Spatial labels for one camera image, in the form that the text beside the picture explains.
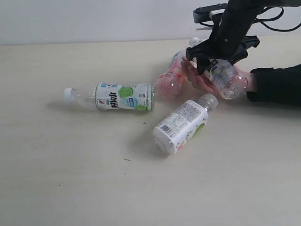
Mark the person's open hand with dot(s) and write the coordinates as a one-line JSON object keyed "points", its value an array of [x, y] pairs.
{"points": [[200, 81]]}

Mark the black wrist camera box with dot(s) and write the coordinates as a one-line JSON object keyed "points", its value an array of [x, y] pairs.
{"points": [[205, 14]]}

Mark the black sleeved forearm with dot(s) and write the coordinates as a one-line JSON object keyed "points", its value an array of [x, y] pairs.
{"points": [[276, 85]]}

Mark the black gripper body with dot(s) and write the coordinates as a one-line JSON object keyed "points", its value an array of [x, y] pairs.
{"points": [[233, 26]]}

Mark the lime label clear bottle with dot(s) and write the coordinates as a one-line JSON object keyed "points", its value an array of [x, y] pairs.
{"points": [[106, 96]]}

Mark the tall clear white-label bottle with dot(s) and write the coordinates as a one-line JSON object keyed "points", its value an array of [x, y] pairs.
{"points": [[230, 83]]}

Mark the pink peach drink bottle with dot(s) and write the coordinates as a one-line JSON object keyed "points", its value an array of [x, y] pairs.
{"points": [[169, 84]]}

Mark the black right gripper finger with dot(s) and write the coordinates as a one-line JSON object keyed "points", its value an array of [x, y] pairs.
{"points": [[238, 50]]}

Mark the short white label bottle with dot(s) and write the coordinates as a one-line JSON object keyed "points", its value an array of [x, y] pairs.
{"points": [[180, 126]]}

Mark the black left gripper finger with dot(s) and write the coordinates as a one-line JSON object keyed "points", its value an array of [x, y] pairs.
{"points": [[200, 49]]}

